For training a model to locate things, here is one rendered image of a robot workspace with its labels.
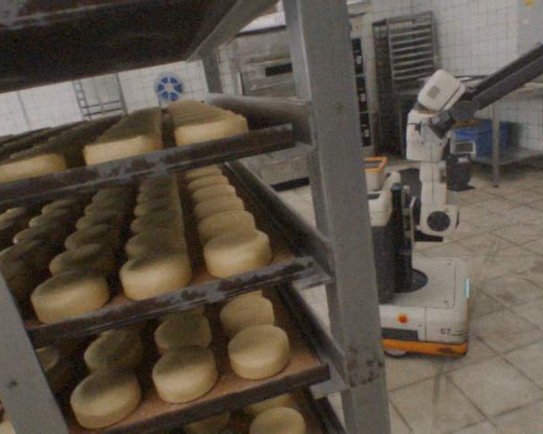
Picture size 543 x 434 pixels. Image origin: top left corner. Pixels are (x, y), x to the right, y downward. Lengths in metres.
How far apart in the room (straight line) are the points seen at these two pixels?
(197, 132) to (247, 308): 0.19
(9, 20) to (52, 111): 5.97
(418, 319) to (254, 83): 3.62
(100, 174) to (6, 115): 6.12
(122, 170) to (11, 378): 0.15
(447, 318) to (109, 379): 1.89
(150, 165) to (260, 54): 4.93
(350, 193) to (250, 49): 4.90
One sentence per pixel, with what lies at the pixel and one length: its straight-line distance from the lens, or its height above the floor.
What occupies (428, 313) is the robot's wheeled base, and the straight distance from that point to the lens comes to 2.17.
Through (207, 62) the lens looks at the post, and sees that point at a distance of 0.86.
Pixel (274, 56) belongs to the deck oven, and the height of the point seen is 1.58.
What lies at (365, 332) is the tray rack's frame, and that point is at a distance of 0.33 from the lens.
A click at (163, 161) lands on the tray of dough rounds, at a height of 1.41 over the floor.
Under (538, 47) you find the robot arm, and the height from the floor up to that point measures 1.35.
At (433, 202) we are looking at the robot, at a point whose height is 0.75.
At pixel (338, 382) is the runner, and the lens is 0.35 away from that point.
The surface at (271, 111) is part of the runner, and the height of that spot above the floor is 1.42.
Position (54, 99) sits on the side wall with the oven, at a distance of 6.22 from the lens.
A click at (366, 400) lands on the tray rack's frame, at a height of 1.20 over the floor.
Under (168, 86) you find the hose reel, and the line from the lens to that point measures 5.92.
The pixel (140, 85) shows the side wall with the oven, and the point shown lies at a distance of 6.08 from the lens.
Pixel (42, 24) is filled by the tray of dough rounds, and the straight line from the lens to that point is 0.27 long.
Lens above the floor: 1.45
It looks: 19 degrees down
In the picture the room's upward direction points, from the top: 10 degrees counter-clockwise
